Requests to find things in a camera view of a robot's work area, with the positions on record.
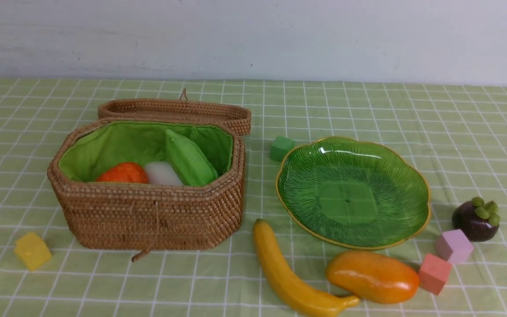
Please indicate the green bitter gourd toy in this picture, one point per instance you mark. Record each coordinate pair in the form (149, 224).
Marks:
(188, 161)

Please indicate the green foam cube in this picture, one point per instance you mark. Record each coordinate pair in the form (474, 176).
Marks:
(280, 147)

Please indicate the purple mangosteen toy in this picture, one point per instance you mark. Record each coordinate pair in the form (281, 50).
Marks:
(477, 218)

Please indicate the green glass leaf plate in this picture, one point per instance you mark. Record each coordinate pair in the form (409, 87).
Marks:
(360, 195)

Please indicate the salmon pink foam cube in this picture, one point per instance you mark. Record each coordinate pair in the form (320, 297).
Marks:
(434, 273)

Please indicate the yellow foam cube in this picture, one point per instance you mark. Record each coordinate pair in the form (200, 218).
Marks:
(32, 251)

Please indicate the green checkered tablecloth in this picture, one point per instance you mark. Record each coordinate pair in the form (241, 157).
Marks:
(455, 135)

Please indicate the pink-purple foam cube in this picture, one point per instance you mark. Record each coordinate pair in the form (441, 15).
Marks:
(453, 246)

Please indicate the orange pumpkin toy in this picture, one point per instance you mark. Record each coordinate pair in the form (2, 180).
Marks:
(125, 172)

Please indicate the orange mango toy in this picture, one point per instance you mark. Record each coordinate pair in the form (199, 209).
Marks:
(374, 277)

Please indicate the woven rattan basket lid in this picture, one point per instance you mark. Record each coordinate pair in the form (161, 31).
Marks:
(236, 118)

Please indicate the yellow banana toy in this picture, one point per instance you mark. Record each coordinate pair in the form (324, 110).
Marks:
(295, 293)

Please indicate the woven rattan basket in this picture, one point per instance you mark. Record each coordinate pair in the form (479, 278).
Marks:
(136, 216)

